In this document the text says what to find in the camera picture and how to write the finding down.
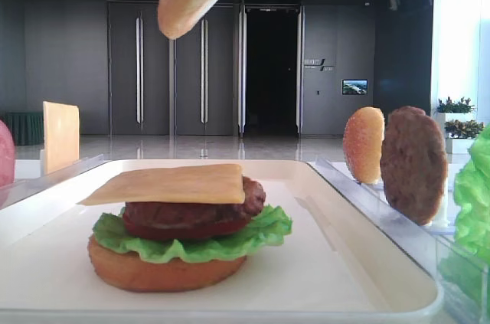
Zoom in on stacked yellow cheese slice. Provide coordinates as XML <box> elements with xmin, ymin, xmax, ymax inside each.
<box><xmin>80</xmin><ymin>164</ymin><xmax>245</xmax><ymax>206</ymax></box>

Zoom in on stacked green lettuce leaf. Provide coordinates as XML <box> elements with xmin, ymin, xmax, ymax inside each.
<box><xmin>93</xmin><ymin>205</ymin><xmax>292</xmax><ymax>263</ymax></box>

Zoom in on stacked brown meat patty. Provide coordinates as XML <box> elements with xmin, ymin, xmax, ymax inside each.
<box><xmin>123</xmin><ymin>177</ymin><xmax>266</xmax><ymax>229</ymax></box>

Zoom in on stacked red tomato slice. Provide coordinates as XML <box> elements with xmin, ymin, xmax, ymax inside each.
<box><xmin>122</xmin><ymin>213</ymin><xmax>252</xmax><ymax>241</ymax></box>

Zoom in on upright brown meat patty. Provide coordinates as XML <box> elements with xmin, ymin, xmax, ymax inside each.
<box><xmin>380</xmin><ymin>106</ymin><xmax>448</xmax><ymax>225</ymax></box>

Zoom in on upright yellow cheese slice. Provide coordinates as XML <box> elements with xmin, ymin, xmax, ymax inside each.
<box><xmin>43</xmin><ymin>101</ymin><xmax>80</xmax><ymax>174</ymax></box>

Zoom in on upright red tomato slice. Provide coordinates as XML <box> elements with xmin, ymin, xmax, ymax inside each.
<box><xmin>0</xmin><ymin>121</ymin><xmax>15</xmax><ymax>186</ymax></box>

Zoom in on upright green lettuce leaf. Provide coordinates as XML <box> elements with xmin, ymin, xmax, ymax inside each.
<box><xmin>439</xmin><ymin>129</ymin><xmax>489</xmax><ymax>302</ymax></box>

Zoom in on upright bun left one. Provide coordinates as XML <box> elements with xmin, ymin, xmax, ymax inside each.
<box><xmin>342</xmin><ymin>106</ymin><xmax>385</xmax><ymax>185</ymax></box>

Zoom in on cream rectangular tray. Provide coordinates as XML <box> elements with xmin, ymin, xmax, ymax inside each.
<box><xmin>1</xmin><ymin>159</ymin><xmax>444</xmax><ymax>323</ymax></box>

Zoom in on bottom bun on tray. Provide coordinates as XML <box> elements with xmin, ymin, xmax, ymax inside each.
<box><xmin>87</xmin><ymin>236</ymin><xmax>247</xmax><ymax>293</ymax></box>

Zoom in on potted plants in planter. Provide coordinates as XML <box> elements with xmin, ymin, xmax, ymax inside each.
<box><xmin>436</xmin><ymin>97</ymin><xmax>485</xmax><ymax>154</ymax></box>

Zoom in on green draped table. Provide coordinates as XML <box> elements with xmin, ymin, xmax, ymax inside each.
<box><xmin>1</xmin><ymin>112</ymin><xmax>44</xmax><ymax>146</ymax></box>

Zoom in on wall display screen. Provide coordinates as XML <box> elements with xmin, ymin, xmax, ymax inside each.
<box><xmin>341</xmin><ymin>80</ymin><xmax>368</xmax><ymax>95</ymax></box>

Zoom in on clear patty holder rail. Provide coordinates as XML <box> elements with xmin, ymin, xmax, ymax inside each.
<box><xmin>423</xmin><ymin>180</ymin><xmax>458</xmax><ymax>236</ymax></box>

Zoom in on clear left long rail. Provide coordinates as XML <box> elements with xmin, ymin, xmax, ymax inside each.
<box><xmin>1</xmin><ymin>155</ymin><xmax>106</xmax><ymax>209</ymax></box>

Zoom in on clear long rail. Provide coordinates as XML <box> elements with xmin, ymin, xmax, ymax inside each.
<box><xmin>1</xmin><ymin>155</ymin><xmax>106</xmax><ymax>209</ymax></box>
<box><xmin>309</xmin><ymin>158</ymin><xmax>489</xmax><ymax>323</ymax></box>

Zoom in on clear right long rail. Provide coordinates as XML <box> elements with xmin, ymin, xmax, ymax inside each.
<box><xmin>309</xmin><ymin>158</ymin><xmax>489</xmax><ymax>323</ymax></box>

